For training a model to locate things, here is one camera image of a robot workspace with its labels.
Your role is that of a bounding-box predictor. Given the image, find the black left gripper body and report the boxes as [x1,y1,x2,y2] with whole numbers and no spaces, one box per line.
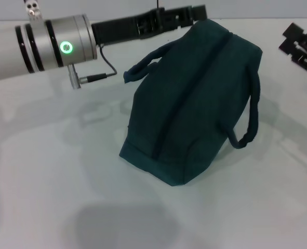
[90,8,166,47]

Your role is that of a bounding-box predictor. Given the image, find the dark teal lunch bag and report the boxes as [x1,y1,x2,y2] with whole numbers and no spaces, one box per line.
[118,18,263,187]

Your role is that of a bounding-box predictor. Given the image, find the left gripper cable with plug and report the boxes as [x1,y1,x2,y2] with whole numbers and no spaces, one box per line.
[67,43,117,90]

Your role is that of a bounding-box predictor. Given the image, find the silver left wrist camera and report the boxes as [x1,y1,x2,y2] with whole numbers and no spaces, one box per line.
[23,0,43,21]

